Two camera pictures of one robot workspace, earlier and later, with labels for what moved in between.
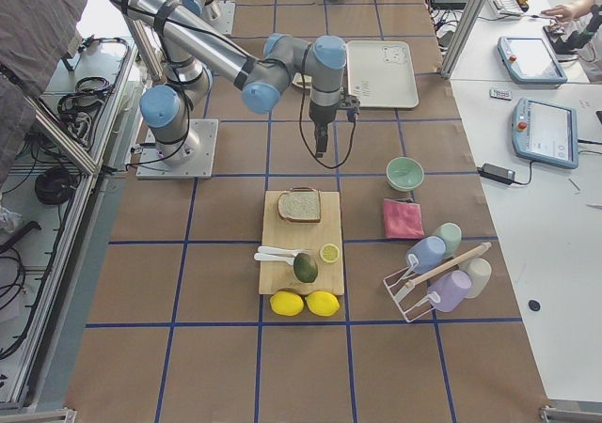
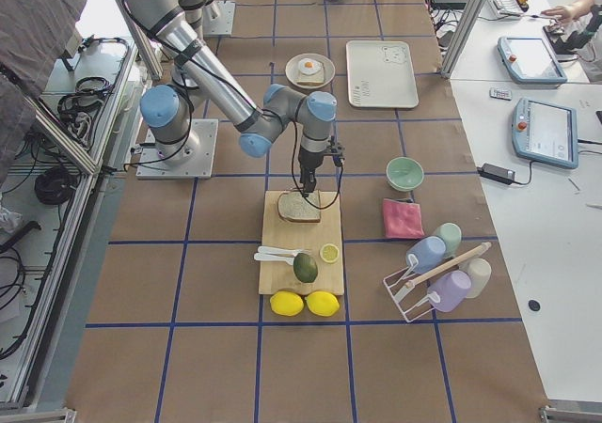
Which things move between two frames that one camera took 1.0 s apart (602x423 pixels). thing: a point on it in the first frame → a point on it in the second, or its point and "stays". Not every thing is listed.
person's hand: x=564 y=12 stays
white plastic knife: x=271 y=253 stays
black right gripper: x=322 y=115 → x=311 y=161
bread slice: x=300 y=204 stays
